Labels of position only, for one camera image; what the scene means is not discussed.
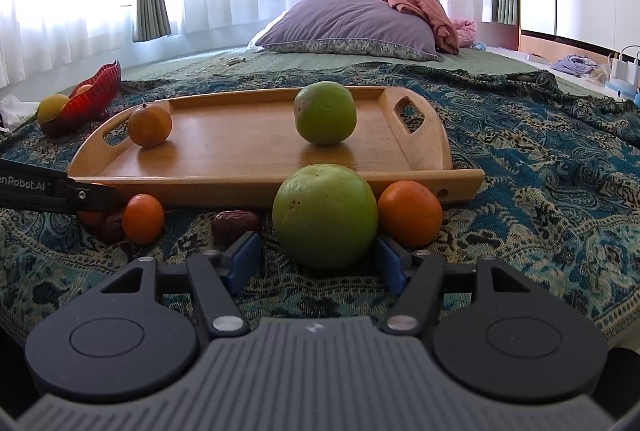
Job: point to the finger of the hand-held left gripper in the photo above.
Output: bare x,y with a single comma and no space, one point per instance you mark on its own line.
95,200

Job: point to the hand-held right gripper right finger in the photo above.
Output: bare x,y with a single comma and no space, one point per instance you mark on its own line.
392,263

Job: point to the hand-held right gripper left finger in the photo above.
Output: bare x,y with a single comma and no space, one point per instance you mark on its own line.
245,261

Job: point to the small orange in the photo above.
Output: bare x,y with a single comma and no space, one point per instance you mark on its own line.
143,218
91,219

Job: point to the green round fruit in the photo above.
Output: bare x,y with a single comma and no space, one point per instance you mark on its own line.
324,216
325,113

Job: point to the red glass bowl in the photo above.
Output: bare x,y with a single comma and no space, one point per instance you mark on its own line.
95,98

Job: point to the white paper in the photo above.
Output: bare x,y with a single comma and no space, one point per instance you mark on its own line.
15,111

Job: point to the yellow lemon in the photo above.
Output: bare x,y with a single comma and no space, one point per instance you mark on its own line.
51,108

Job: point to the dull brownish orange fruit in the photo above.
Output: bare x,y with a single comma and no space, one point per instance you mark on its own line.
149,126

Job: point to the teal patterned blanket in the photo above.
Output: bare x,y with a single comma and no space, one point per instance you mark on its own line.
525,191

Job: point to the green bedspread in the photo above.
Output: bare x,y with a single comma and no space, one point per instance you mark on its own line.
200,63

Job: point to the light pink cloth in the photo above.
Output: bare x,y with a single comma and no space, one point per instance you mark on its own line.
465,31

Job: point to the purple pillow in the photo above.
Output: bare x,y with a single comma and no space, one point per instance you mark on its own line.
350,23

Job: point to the light purple cloth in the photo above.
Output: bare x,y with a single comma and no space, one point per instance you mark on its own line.
575,65

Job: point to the light blue base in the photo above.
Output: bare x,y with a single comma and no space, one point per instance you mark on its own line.
622,88

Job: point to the white charger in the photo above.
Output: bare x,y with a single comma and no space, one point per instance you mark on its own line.
620,68

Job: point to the wooden bed frame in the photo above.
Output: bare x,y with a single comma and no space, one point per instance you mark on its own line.
530,45

